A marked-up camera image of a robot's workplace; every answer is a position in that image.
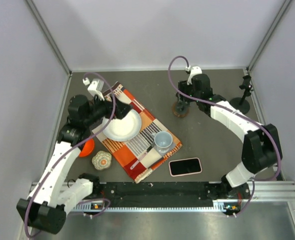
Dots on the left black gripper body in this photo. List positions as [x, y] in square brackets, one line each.
[99, 110]

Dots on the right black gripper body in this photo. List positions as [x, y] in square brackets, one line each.
[188, 90]

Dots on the grey phone stand wooden base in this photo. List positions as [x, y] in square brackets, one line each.
[180, 113]

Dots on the pink case smartphone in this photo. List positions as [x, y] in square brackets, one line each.
[185, 167]

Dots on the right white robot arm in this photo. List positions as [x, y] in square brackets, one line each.
[261, 146]

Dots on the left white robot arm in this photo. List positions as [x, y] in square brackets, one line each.
[47, 207]

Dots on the black round base clamp stand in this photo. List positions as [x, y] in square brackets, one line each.
[240, 103]

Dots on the orange bowl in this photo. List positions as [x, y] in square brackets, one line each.
[88, 148]

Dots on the light blue mug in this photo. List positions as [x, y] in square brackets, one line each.
[163, 141]

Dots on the orange patterned cloth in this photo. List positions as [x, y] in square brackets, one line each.
[127, 152]

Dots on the crocheted pastel coaster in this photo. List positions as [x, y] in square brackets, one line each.
[102, 160]

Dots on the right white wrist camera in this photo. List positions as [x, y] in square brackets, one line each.
[192, 71]

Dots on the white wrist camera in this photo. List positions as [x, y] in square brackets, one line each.
[94, 87]
[192, 71]

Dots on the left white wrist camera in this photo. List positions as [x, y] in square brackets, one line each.
[94, 87]

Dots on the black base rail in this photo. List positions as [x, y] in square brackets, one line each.
[161, 194]

